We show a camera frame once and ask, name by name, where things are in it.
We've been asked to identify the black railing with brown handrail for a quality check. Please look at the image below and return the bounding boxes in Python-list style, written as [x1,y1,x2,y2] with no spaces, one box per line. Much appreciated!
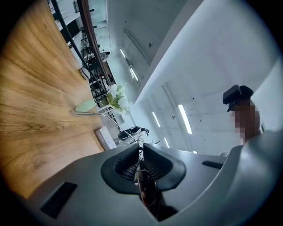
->
[50,0,115,104]

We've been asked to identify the white book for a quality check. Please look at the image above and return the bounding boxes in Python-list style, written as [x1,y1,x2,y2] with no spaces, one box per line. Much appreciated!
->
[94,126,118,152]

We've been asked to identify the black head-worn camera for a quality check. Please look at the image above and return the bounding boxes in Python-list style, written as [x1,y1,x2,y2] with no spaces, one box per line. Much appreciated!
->
[222,85,255,113]

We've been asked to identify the white flower bouquet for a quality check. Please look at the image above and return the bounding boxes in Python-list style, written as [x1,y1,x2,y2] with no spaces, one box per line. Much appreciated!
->
[107,83,131,116]

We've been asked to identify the black and white chair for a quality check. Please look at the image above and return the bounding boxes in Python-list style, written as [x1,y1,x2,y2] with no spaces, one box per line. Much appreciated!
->
[118,125,150,140]

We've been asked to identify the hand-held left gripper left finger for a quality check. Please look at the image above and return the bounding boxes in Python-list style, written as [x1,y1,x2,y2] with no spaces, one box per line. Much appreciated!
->
[25,143,159,226]

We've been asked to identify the person's head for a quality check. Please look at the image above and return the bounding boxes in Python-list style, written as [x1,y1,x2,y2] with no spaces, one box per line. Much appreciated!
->
[229,99,265,144]

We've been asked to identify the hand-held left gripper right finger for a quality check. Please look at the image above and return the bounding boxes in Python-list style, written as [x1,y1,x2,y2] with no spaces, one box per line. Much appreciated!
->
[143,142,228,213]

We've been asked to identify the grey oval case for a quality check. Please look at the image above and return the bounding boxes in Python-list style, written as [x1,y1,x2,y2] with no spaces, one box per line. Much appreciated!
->
[79,67,91,79]

